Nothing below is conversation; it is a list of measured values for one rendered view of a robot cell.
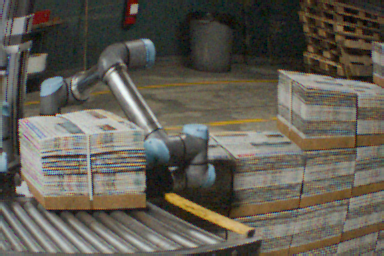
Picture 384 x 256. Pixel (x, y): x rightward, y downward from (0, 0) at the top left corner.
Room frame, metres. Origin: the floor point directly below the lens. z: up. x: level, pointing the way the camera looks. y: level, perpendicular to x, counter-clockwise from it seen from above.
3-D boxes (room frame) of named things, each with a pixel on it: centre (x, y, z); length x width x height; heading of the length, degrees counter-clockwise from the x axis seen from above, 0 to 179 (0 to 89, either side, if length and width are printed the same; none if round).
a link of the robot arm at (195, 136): (2.65, 0.00, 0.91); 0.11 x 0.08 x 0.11; 134
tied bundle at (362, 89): (3.21, -0.79, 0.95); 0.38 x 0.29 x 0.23; 13
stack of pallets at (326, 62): (9.70, -2.08, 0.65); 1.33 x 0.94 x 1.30; 126
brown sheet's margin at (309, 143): (3.14, -0.50, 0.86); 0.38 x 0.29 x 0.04; 12
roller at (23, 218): (1.96, 0.46, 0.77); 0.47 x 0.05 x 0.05; 32
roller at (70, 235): (2.03, 0.35, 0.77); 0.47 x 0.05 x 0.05; 32
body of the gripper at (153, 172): (2.58, 0.12, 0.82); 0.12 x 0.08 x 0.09; 122
